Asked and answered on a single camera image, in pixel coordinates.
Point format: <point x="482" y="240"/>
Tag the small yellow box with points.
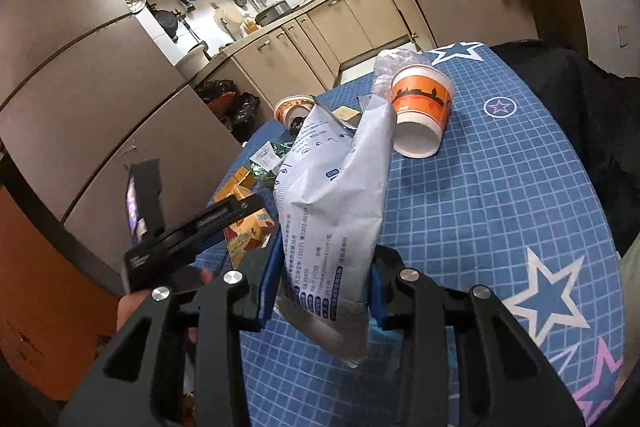
<point x="241" y="179"/>

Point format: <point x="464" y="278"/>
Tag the black jacket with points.
<point x="575" y="107"/>

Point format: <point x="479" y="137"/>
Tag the tan cigarette pack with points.
<point x="345" y="112"/>

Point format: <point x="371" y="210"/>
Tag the beige refrigerator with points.
<point x="75" y="82"/>

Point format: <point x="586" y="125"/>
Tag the round electric griddle pan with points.
<point x="272" y="13"/>

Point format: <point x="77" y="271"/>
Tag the black hanging pan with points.
<point x="167" y="23"/>

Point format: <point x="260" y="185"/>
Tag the green foil wrapper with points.
<point x="265" y="164"/>

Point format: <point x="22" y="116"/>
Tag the yellow bottle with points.
<point x="249" y="25"/>

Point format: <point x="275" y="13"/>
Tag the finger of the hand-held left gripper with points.
<point x="230" y="211"/>

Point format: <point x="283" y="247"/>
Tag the person's left hand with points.
<point x="129" y="314"/>

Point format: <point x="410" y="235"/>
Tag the small paper bowl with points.
<point x="292" y="107"/>

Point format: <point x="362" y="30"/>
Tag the orange wooden cabinet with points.
<point x="45" y="297"/>

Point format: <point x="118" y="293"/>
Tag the white wall socket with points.
<point x="624" y="36"/>

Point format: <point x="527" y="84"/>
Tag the white printed plastic bag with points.
<point x="330" y="207"/>

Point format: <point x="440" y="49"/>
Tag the blue checkered star tablecloth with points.
<point x="475" y="207"/>

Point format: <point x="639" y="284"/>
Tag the clear plastic bag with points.
<point x="392" y="62"/>

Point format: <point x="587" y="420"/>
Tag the beige kitchen base cabinets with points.
<point x="320" y="37"/>

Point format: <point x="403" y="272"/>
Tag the grey stock pot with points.
<point x="194" y="59"/>

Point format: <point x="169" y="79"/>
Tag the orange print paper cup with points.
<point x="420" y="99"/>

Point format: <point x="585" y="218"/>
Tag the white round board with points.
<point x="227" y="18"/>

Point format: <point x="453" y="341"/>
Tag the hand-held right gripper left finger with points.
<point x="267" y="287"/>

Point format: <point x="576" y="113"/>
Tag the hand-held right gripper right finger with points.
<point x="376" y="294"/>

